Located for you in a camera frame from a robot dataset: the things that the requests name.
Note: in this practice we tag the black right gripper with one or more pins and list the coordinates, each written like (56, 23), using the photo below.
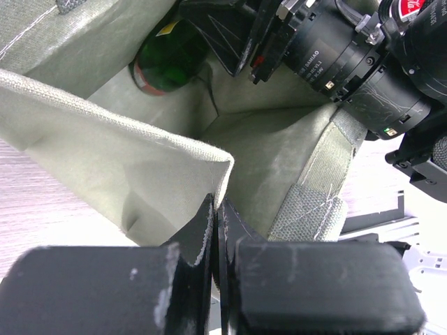
(257, 33)

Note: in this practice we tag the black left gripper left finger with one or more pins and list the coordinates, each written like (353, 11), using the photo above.
(114, 290)

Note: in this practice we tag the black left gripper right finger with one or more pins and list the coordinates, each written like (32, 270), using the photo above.
(308, 287)

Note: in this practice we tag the green glass bottle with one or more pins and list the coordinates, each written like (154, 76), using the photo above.
(169, 58)

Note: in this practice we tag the olive green canvas bag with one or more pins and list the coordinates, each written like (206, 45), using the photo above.
(278, 150)

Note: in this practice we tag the tall cola bottle red cap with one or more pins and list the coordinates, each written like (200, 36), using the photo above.
(402, 11)

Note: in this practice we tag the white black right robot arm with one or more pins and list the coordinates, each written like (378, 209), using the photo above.
(392, 80)

